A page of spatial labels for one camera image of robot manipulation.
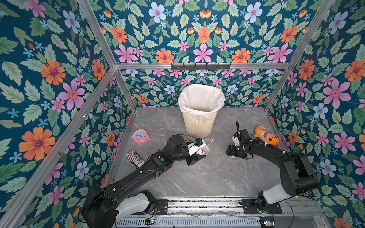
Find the jar with white lid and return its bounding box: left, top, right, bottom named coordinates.
left=201, top=138, right=216, bottom=155

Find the clear jar with dried flowers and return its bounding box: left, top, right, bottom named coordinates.
left=157, top=128, right=167, bottom=137

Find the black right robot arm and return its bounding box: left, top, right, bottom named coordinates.
left=226, top=138, right=319, bottom=210

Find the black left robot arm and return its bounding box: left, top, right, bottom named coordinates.
left=80, top=135, right=206, bottom=228

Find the orange plush toy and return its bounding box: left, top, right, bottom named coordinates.
left=253, top=125, right=279, bottom=146

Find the cream ribbed trash bin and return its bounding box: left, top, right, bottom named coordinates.
left=183, top=113, right=217, bottom=137

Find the white plastic bin liner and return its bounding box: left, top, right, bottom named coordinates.
left=178, top=84, right=225, bottom=116

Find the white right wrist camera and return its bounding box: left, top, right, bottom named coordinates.
left=232, top=131, right=243, bottom=147

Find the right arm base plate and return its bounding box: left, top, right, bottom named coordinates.
left=239, top=199, right=282, bottom=214

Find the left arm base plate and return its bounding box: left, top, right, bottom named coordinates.
left=132, top=199, right=169, bottom=216

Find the black wall hook rail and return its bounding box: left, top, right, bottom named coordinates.
left=170, top=63, right=231, bottom=71

